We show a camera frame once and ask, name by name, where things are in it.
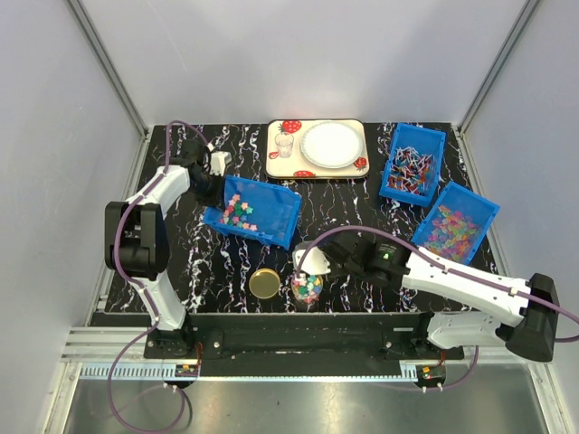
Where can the gold jar lid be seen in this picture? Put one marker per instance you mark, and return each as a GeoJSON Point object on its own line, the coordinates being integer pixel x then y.
{"type": "Point", "coordinates": [264, 283]}

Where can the aluminium front rail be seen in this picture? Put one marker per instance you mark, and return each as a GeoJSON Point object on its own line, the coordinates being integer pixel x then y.
{"type": "Point", "coordinates": [98, 350]}

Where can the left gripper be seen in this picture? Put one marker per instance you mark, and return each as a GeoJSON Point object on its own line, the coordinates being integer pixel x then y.
{"type": "Point", "coordinates": [217, 199]}

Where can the blue bin of star candies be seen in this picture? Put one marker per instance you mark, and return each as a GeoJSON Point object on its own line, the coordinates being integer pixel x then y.
{"type": "Point", "coordinates": [263, 212]}

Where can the clear drinking glass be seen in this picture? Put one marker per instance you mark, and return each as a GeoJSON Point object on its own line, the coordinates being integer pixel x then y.
{"type": "Point", "coordinates": [284, 142]}

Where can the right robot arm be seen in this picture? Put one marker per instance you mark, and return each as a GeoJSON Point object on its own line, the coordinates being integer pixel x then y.
{"type": "Point", "coordinates": [518, 314]}

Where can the blue bin of lollipops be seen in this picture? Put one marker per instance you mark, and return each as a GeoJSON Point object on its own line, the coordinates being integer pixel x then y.
{"type": "Point", "coordinates": [412, 171]}

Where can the blue bin of gummy candies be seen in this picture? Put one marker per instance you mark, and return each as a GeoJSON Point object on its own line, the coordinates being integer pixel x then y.
{"type": "Point", "coordinates": [456, 225]}

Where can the strawberry pattern tray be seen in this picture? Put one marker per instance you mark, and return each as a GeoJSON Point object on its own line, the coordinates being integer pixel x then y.
{"type": "Point", "coordinates": [297, 166]}

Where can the aluminium corner post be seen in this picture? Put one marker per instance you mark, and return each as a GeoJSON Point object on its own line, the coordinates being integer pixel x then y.
{"type": "Point", "coordinates": [513, 38]}
{"type": "Point", "coordinates": [91, 35]}

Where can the white plate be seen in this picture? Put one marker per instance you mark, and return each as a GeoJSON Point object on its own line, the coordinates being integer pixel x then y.
{"type": "Point", "coordinates": [331, 145]}

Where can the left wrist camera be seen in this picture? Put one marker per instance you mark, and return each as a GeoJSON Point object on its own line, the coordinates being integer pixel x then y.
{"type": "Point", "coordinates": [219, 162]}

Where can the right aluminium corner post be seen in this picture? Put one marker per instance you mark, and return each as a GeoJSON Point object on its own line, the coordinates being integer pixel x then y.
{"type": "Point", "coordinates": [513, 38]}

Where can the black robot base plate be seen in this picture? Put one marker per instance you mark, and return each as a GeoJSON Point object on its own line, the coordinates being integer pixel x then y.
{"type": "Point", "coordinates": [303, 341]}

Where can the clear plastic jar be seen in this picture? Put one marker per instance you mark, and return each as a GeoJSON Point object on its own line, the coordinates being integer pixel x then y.
{"type": "Point", "coordinates": [301, 306]}

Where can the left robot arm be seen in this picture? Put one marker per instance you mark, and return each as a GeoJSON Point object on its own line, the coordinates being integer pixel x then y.
{"type": "Point", "coordinates": [136, 239]}

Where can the scooped star candies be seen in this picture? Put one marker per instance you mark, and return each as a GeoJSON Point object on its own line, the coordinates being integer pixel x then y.
{"type": "Point", "coordinates": [307, 289]}

